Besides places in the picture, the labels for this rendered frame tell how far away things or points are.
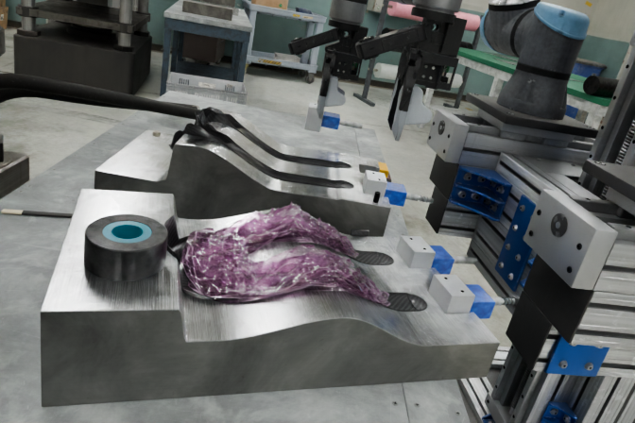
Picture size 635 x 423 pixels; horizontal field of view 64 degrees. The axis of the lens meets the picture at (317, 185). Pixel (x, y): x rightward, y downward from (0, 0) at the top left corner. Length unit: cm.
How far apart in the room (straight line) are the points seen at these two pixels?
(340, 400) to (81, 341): 27
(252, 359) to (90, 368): 15
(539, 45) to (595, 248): 59
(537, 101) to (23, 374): 104
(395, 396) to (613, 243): 35
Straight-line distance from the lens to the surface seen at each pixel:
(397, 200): 91
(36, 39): 481
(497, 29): 133
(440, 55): 85
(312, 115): 115
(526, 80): 123
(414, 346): 62
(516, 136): 122
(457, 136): 116
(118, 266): 53
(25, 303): 71
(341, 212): 86
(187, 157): 86
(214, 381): 57
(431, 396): 65
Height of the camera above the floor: 121
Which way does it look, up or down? 21 degrees down
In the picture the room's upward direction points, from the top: 12 degrees clockwise
